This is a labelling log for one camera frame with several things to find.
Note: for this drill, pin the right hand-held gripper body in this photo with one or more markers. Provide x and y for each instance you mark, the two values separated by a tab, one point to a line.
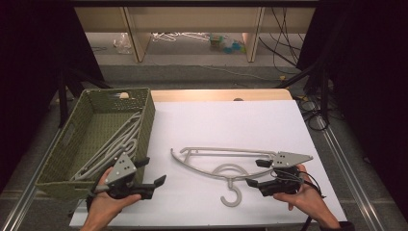
288	159

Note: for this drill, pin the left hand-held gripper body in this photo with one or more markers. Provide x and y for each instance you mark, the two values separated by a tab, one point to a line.
122	170

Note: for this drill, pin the grey plastic clothes hanger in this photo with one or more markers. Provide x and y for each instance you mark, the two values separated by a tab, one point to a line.
123	141
231	170

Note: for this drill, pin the green woven basket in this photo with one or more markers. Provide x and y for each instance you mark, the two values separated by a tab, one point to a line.
93	128

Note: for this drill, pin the person's left hand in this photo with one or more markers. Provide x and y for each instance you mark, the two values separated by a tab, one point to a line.
106	205

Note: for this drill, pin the person's right hand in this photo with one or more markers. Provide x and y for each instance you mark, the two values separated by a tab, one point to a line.
304	200

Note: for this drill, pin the white table cover sheet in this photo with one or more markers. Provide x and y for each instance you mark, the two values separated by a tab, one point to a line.
224	122

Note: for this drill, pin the black stand leg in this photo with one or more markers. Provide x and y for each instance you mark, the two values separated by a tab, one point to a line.
64	96
324	96

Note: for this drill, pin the black curtain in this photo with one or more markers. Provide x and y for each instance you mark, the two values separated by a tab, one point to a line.
369	80
32	64

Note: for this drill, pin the clear plastic bag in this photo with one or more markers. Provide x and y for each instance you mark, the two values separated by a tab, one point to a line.
122	43

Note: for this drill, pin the colourful plastic toys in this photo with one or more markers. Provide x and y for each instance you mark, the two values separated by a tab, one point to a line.
226	45

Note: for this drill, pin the aluminium rail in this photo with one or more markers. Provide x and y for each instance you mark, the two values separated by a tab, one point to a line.
352	173
25	195

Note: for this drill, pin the beige wooden desk frame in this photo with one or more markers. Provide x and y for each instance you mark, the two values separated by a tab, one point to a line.
192	19

